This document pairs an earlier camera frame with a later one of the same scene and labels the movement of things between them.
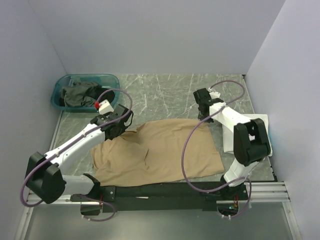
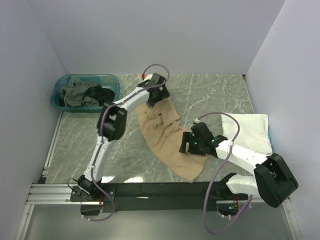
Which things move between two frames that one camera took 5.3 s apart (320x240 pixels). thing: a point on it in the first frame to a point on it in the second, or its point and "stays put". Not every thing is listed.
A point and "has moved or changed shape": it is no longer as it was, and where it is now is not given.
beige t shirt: [157, 148] has moved or changed shape
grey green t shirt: [76, 95] stays put
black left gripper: [124, 128] to [164, 94]
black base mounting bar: [163, 197] stays put
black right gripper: [201, 118] to [188, 137]
